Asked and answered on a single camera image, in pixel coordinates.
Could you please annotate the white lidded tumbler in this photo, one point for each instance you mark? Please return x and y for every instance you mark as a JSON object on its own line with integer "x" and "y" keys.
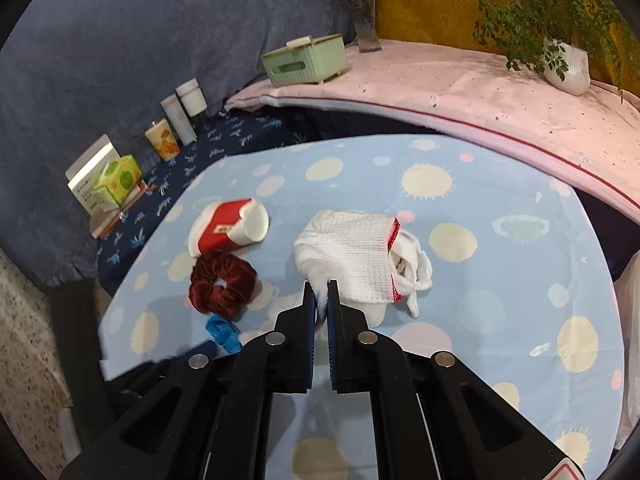
{"x": 192, "y": 97}

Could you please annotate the thin wooden stick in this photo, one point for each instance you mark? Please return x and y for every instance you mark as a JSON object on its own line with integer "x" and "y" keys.
{"x": 125, "y": 210}

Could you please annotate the pink bed cover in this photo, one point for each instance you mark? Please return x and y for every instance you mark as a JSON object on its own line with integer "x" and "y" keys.
{"x": 475, "y": 90}

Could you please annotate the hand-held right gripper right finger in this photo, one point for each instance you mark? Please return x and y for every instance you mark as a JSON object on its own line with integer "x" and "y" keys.
{"x": 334, "y": 340}

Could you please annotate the crushed red white paper cup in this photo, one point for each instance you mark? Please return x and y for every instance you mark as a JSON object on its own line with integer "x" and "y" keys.
{"x": 220, "y": 230}

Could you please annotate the grey blue blanket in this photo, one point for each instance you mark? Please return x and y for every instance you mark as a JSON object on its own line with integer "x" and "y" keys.
{"x": 125, "y": 35}

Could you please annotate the white slim bottle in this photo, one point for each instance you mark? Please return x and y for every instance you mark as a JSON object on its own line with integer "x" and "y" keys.
{"x": 180, "y": 120}

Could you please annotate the white cardboard box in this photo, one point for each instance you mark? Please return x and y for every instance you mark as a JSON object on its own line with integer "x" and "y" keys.
{"x": 82, "y": 180}

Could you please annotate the dark red velvet scrunchie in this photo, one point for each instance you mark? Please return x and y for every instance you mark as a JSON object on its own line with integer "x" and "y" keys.
{"x": 200, "y": 285}

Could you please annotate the green tissue box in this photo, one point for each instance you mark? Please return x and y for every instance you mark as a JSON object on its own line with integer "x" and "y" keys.
{"x": 305, "y": 62}

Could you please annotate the dark blue printed cloth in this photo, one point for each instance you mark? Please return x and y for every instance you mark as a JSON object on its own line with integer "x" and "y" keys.
{"x": 225, "y": 140}

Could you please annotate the yellow patterned cloth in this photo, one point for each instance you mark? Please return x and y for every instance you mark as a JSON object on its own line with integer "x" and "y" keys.
{"x": 425, "y": 10}

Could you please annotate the blue planet print tablecloth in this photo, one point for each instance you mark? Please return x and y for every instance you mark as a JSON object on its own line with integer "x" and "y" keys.
{"x": 475, "y": 185}

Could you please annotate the glass vase with red flowers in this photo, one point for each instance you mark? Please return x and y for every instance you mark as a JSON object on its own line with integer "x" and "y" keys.
{"x": 367, "y": 30}

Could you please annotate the green tissue pack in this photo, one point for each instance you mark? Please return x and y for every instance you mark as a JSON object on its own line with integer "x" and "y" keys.
{"x": 117, "y": 177}

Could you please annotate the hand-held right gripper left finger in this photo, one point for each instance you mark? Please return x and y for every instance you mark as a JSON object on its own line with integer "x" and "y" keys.
{"x": 310, "y": 320}

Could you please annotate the green plant in white pot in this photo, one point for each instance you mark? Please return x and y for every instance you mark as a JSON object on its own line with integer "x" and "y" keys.
{"x": 570, "y": 70}

